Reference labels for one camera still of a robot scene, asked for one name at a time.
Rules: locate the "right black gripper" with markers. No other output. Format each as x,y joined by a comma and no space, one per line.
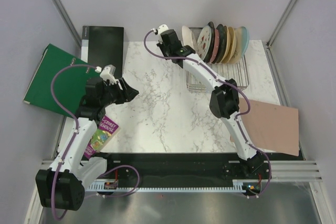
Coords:
160,44

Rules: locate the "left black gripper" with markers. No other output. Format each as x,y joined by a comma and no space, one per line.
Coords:
126,95

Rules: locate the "brown floral pattern plate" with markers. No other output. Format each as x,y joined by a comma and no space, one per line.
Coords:
189,38

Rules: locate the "white strawberry pattern plate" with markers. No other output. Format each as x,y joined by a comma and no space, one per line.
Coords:
204,41

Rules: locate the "black rimmed beige plate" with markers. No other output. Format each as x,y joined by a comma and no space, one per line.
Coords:
212,43

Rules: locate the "pink polka dot plate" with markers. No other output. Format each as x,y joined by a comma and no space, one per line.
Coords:
216,46

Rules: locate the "wire dish rack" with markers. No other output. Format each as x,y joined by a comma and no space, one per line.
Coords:
237,71

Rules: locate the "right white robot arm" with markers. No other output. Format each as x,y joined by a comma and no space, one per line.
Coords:
224,102

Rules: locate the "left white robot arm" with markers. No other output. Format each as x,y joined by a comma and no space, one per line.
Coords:
63,184

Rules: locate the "dark teal plate in rack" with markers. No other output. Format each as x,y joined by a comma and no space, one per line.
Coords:
222,48

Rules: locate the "cream plate in rack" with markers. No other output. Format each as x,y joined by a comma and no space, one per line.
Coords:
232,45
238,50

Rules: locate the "light blue plate in rack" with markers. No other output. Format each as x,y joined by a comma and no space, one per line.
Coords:
245,39

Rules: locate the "purple children's book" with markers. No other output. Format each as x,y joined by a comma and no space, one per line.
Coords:
106,130

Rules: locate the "black binder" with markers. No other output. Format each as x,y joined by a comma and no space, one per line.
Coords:
102,46

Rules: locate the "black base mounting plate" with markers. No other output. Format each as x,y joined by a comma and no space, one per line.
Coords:
128,175

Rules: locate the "pink cutting board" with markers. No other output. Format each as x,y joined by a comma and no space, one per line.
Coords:
273,127

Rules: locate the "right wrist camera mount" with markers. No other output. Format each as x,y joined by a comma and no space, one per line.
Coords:
162,28

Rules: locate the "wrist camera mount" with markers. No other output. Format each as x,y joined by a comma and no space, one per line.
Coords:
162,28
107,73

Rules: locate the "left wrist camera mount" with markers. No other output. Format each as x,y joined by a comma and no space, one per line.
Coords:
107,73

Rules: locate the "green ring binder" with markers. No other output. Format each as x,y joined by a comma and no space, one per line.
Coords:
69,86

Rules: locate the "left aluminium frame post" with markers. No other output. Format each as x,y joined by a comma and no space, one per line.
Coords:
66,18

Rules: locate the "aluminium frame post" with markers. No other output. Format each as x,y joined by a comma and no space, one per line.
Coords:
66,18
285,15

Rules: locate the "white slotted cable duct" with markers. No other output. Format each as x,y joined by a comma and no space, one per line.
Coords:
108,186

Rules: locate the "right aluminium frame post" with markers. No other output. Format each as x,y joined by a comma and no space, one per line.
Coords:
285,15

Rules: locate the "aluminium front rail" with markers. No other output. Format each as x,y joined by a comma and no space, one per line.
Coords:
296,171

